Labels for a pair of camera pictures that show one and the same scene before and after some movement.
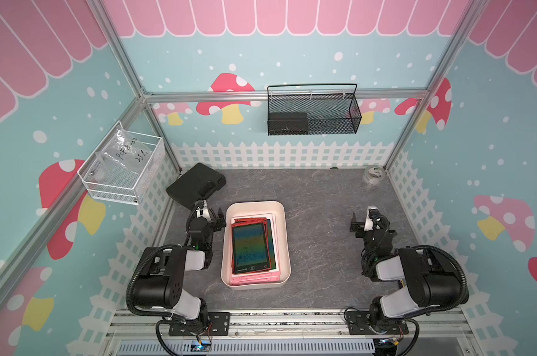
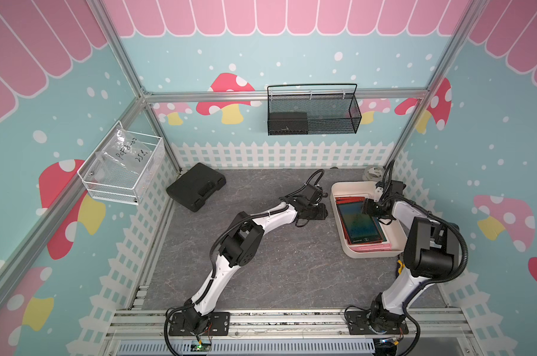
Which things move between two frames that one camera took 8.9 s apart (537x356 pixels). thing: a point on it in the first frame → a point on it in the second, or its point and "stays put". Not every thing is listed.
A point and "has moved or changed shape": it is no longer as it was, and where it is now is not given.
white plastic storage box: [247, 208] → [394, 229]
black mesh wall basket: [309, 109] stays put
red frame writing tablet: [249, 248] has moved or changed shape
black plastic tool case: [195, 185] stays put
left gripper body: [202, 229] → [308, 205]
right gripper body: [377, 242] → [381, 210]
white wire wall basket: [123, 166] stays put
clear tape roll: [374, 175] stays put
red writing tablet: [250, 220] has moved or changed shape
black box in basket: [288, 123] stays put
